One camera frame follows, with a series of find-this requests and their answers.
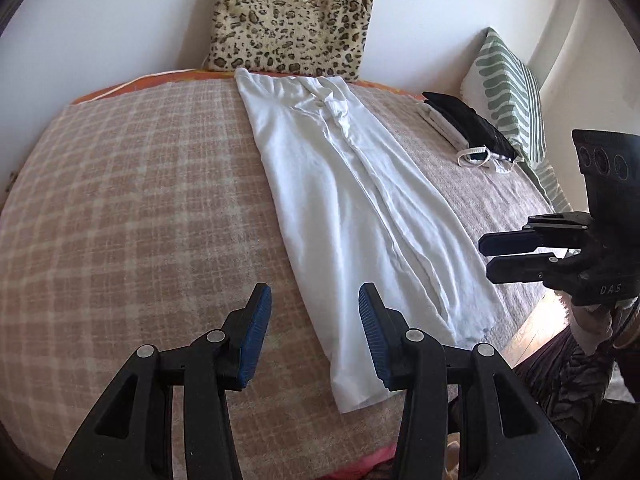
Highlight green striped white cushion cover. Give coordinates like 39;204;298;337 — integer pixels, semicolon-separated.
460;27;573;213

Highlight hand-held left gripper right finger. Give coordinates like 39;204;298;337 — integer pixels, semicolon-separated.
358;282;581;480

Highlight black folded garment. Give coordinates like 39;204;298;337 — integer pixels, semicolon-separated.
422;91;518;161

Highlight pink plaid blanket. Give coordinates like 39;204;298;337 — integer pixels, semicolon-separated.
0;77;558;480

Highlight cream tote bag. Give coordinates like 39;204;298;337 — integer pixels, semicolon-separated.
456;145;517;175

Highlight orange bed sheet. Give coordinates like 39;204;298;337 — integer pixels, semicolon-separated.
67;69;426;106

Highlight leopard print cushion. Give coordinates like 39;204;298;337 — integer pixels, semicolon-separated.
206;0;376;82

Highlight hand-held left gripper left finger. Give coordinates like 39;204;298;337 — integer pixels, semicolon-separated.
52;282;273;480

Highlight white folded garment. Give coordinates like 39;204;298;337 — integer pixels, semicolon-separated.
417;105;471;151

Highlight wooden bed frame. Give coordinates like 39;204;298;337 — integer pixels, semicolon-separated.
500;294;576;367

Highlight person's patterned pants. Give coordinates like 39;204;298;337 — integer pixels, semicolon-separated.
515;330;633;453

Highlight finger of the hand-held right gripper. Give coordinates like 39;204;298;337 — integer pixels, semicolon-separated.
477;212;595;257
486;254;581;286

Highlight white t-shirt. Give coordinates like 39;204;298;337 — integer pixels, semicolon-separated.
234;67;503;415

